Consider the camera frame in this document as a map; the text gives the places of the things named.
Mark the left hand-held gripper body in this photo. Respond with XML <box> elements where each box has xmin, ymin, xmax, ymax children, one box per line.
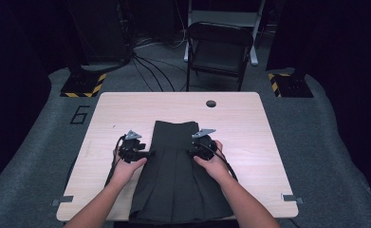
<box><xmin>118</xmin><ymin>129</ymin><xmax>147</xmax><ymax>164</ymax></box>

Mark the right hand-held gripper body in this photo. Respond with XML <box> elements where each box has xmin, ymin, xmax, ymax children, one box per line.
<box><xmin>189</xmin><ymin>127</ymin><xmax>219</xmax><ymax>162</ymax></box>

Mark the black pleated skirt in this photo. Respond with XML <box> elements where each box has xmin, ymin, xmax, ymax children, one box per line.
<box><xmin>129</xmin><ymin>120</ymin><xmax>234</xmax><ymax>224</ymax></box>

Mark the person's left hand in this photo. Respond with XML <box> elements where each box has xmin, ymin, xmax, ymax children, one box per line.
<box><xmin>111</xmin><ymin>147</ymin><xmax>149</xmax><ymax>188</ymax></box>

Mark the person's right hand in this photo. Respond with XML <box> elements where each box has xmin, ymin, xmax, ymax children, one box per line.
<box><xmin>194</xmin><ymin>140</ymin><xmax>234</xmax><ymax>185</ymax></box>

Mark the black base with hazard stripes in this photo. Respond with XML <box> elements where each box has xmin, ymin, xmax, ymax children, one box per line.
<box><xmin>268</xmin><ymin>73</ymin><xmax>314</xmax><ymax>99</ymax></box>
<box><xmin>60</xmin><ymin>72</ymin><xmax>107</xmax><ymax>99</ymax></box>

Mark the black folding chair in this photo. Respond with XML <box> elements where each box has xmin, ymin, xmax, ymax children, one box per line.
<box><xmin>185</xmin><ymin>21</ymin><xmax>254</xmax><ymax>92</ymax></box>

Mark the dark equipment cabinet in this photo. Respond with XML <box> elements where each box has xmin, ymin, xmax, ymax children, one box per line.
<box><xmin>66</xmin><ymin>0</ymin><xmax>134</xmax><ymax>65</ymax></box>

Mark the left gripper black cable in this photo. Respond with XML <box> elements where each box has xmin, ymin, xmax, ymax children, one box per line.
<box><xmin>103</xmin><ymin>134</ymin><xmax>128</xmax><ymax>188</ymax></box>

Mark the bundle of black floor cables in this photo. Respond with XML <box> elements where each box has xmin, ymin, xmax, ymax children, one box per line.
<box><xmin>131</xmin><ymin>37</ymin><xmax>188</xmax><ymax>93</ymax></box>

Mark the grey metal table bracket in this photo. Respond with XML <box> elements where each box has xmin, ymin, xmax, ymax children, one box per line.
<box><xmin>50</xmin><ymin>195</ymin><xmax>75</xmax><ymax>207</ymax></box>
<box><xmin>281</xmin><ymin>193</ymin><xmax>305</xmax><ymax>205</ymax></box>

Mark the white metal frame stand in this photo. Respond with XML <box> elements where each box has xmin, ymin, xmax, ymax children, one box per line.
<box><xmin>183</xmin><ymin>0</ymin><xmax>267</xmax><ymax>67</ymax></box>

